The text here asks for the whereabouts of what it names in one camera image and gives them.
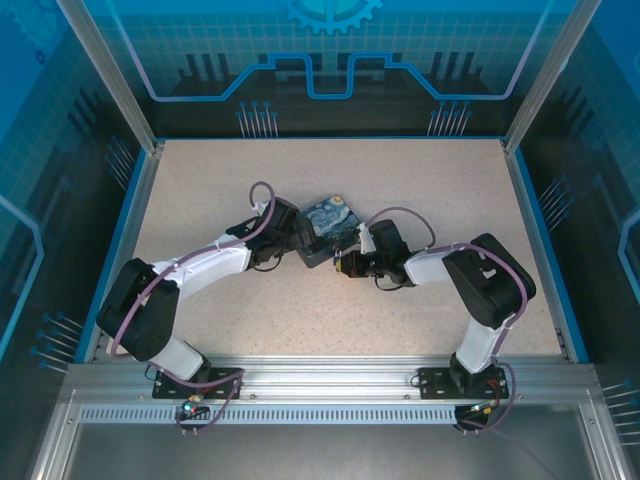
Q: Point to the starry night print tin box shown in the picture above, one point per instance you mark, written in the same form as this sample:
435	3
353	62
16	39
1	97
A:
330	220

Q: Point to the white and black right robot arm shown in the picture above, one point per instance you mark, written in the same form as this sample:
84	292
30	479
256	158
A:
490	285

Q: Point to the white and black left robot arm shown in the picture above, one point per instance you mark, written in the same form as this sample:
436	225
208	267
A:
135	310

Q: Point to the blue table edge strip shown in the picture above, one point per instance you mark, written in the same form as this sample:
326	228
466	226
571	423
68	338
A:
550	240
122	220

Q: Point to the grey metal shelf plate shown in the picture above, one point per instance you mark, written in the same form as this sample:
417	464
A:
325	452

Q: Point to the aluminium mounting rail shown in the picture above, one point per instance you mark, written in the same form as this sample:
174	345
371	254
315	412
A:
330	375

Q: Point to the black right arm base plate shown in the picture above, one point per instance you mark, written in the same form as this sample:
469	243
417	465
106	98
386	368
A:
435	382

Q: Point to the aluminium side rail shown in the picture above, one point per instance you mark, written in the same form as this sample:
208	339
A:
135	225
535	240

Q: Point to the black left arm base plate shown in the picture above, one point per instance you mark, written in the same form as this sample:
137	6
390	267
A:
225	382

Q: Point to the small metal bracket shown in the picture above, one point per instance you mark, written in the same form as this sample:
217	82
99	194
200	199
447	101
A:
562	342

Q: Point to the aluminium frame post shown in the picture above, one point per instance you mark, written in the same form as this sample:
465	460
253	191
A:
115	75
545	75

